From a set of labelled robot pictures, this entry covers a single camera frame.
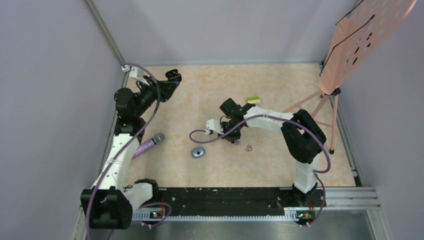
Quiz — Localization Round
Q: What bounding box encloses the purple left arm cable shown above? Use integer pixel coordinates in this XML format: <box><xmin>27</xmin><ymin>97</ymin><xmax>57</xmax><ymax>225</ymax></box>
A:
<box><xmin>85</xmin><ymin>62</ymin><xmax>173</xmax><ymax>240</ymax></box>

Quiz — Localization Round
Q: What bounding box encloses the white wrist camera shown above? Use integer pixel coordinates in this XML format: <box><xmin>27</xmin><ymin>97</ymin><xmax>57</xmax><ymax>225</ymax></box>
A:
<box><xmin>205</xmin><ymin>119</ymin><xmax>224</xmax><ymax>135</ymax></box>
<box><xmin>121</xmin><ymin>65</ymin><xmax>150</xmax><ymax>86</ymax></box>

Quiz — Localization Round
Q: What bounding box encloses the pink music stand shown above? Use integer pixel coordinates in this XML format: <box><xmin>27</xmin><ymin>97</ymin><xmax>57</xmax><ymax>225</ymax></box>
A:
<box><xmin>285</xmin><ymin>0</ymin><xmax>418</xmax><ymax>154</ymax></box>

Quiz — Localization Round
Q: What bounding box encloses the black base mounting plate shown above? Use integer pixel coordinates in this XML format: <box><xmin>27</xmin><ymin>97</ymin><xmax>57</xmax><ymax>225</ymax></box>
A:
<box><xmin>141</xmin><ymin>187</ymin><xmax>327</xmax><ymax>217</ymax></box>

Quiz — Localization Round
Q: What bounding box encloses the green white purple toy block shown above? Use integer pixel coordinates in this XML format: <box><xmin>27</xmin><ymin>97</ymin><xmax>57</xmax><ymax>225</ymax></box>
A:
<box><xmin>246</xmin><ymin>96</ymin><xmax>261</xmax><ymax>105</ymax></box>

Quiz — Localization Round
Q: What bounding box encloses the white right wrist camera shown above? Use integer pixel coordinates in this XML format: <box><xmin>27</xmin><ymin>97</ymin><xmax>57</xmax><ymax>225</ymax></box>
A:
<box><xmin>205</xmin><ymin>119</ymin><xmax>224</xmax><ymax>135</ymax></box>

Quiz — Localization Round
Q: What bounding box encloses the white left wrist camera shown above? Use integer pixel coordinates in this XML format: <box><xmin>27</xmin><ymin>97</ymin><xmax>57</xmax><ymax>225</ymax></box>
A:
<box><xmin>121</xmin><ymin>65</ymin><xmax>150</xmax><ymax>86</ymax></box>

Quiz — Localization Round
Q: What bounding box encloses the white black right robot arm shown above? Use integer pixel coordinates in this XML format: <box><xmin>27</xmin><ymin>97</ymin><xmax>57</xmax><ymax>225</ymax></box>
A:
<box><xmin>217</xmin><ymin>98</ymin><xmax>329</xmax><ymax>207</ymax></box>

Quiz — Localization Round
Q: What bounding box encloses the aluminium frame rail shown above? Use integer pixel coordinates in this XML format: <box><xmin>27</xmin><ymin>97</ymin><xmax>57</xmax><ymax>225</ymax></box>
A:
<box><xmin>76</xmin><ymin>187</ymin><xmax>382</xmax><ymax>223</ymax></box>

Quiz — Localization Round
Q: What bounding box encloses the grey purple charging case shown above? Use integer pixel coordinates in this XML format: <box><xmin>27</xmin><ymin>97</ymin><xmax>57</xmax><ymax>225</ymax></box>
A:
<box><xmin>190</xmin><ymin>146</ymin><xmax>206</xmax><ymax>159</ymax></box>

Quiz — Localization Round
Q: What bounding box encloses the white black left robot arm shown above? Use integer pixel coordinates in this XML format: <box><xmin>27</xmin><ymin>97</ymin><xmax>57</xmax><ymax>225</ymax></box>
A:
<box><xmin>80</xmin><ymin>69</ymin><xmax>182</xmax><ymax>230</ymax></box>

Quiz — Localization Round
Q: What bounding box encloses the glossy black charging case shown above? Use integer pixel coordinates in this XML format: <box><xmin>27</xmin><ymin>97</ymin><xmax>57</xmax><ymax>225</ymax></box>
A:
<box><xmin>165</xmin><ymin>68</ymin><xmax>182</xmax><ymax>83</ymax></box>

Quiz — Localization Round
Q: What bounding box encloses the purple glitter microphone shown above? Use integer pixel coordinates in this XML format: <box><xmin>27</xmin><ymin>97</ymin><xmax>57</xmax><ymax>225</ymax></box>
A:
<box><xmin>131</xmin><ymin>132</ymin><xmax>166</xmax><ymax>160</ymax></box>

